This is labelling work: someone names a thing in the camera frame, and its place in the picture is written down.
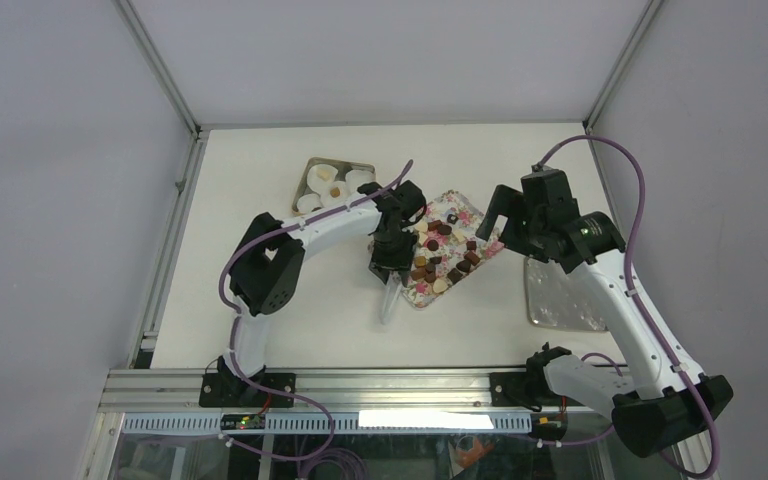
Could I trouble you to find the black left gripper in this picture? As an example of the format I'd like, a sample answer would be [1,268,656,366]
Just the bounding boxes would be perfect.
[371,226,417,286]

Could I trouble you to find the silver metal tongs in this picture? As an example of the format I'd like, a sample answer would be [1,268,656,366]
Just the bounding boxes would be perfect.
[378,272,404,326]

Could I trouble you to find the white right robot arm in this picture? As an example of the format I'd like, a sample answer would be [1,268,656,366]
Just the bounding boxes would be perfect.
[477,169,734,458]

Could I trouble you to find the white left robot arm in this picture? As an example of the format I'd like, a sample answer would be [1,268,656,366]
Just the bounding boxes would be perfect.
[218,180,427,406]

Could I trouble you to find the floral rectangular tray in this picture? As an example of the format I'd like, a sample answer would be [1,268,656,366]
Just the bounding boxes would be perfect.
[402,190,504,310]

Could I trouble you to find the white paper cup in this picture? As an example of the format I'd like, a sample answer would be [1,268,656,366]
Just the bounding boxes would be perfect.
[296,193,322,215]
[345,169,376,191]
[320,181,351,207]
[307,164,339,191]

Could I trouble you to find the yellow tin box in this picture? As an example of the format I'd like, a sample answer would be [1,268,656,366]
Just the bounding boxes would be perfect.
[291,157,376,215]

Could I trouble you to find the silver tin lid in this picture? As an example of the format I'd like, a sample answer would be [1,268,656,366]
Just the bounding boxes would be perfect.
[523,258,608,333]

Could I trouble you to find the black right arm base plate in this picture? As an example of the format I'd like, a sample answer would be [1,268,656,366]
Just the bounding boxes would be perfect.
[488,371,562,412]

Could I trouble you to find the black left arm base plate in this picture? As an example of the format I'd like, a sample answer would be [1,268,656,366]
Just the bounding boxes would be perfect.
[198,370,297,409]

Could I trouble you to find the white slotted cable duct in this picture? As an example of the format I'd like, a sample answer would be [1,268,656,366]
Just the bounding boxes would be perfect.
[122,410,532,436]

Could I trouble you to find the aluminium frame rail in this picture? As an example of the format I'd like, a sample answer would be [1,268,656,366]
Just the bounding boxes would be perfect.
[97,368,693,413]

